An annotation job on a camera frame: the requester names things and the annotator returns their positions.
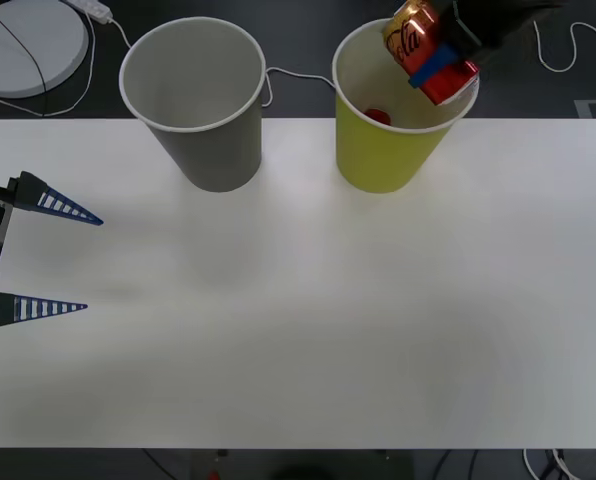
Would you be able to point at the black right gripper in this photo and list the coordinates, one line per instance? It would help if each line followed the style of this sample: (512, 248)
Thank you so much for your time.
(483, 25)

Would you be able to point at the red drink can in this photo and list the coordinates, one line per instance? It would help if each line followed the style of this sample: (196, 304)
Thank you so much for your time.
(403, 40)

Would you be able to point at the yellow-green plastic bin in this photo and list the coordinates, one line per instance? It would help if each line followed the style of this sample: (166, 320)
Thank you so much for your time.
(378, 160)

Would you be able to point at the grey plastic bin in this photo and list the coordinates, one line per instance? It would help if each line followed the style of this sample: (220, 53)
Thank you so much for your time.
(213, 155)

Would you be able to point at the white round disc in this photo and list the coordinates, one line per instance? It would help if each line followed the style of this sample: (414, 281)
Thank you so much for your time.
(58, 40)

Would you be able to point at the white power strip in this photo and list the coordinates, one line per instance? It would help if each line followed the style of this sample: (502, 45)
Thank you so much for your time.
(93, 9)

